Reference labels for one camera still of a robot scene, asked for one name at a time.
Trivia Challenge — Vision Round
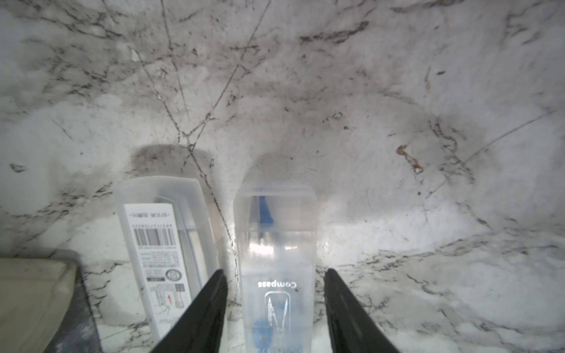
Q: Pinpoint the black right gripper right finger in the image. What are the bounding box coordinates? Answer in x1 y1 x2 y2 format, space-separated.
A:
324 269 399 353

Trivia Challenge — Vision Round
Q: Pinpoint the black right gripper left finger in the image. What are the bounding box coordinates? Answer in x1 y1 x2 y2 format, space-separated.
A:
152 269 228 353

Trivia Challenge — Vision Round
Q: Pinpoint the clear compass case blue compass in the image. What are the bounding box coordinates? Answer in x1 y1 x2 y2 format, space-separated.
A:
234 182 319 352

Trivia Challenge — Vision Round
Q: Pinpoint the cream canvas tote bag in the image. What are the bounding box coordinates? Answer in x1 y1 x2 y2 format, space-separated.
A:
1 258 102 352

